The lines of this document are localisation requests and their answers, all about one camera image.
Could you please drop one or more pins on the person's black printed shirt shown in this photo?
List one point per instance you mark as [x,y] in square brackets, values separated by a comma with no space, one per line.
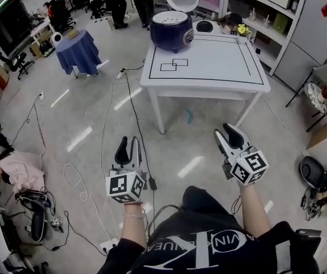
[197,238]

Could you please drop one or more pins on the white box triangle cutouts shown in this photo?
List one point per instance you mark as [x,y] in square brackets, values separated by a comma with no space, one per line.
[99,26]

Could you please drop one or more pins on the small tan box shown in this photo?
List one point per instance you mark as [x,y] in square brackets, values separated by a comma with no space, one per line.
[73,34]

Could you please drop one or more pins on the white floor socket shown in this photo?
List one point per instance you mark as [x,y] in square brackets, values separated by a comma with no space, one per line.
[40,96]

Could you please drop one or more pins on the black green bag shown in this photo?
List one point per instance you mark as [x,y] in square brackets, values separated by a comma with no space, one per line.
[46,48]

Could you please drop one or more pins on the black office chair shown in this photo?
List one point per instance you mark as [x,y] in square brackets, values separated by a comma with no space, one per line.
[17,63]
[62,13]

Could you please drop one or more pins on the small teal scrap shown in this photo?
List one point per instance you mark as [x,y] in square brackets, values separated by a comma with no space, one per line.
[189,117]

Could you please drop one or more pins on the clear storage bin pink contents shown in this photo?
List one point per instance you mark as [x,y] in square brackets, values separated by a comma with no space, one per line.
[206,3]

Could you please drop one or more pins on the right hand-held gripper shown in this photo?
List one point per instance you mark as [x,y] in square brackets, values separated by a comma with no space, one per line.
[249,167]

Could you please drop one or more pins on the round table blue cloth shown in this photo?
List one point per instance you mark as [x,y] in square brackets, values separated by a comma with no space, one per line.
[77,50]

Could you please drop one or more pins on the yellow flowers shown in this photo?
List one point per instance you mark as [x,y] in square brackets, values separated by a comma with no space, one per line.
[242,30]

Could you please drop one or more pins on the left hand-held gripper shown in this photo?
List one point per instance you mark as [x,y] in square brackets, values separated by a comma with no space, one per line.
[123,185]

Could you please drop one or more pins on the large black display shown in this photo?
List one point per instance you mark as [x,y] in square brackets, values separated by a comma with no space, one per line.
[9,24]

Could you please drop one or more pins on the green box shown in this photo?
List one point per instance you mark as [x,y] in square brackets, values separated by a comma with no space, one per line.
[279,23]

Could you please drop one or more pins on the white capsule pet carrier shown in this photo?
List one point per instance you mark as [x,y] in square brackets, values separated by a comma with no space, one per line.
[204,27]

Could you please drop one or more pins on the navy rice cooker white lid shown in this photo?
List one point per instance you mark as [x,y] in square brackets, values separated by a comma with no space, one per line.
[166,37]

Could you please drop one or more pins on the grey white refrigerator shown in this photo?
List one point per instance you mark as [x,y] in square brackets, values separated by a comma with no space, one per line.
[318,38]

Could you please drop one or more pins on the person's right forearm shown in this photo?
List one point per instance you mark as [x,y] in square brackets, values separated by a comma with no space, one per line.
[255,210]

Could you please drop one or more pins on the person's left forearm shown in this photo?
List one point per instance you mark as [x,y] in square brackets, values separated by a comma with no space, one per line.
[133,228]

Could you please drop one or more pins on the clear plastic cup straw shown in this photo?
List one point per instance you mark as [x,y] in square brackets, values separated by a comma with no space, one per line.
[266,20]

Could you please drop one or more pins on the round patterned seat cushion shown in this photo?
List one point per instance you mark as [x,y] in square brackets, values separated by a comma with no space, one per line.
[316,97]

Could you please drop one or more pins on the plastic cup beige drink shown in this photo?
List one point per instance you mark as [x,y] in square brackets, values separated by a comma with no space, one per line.
[252,16]

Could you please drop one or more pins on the white power strip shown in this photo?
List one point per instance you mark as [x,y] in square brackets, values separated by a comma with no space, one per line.
[119,74]
[109,247]

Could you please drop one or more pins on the black power adapter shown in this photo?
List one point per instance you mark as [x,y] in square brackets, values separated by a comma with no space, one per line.
[153,183]

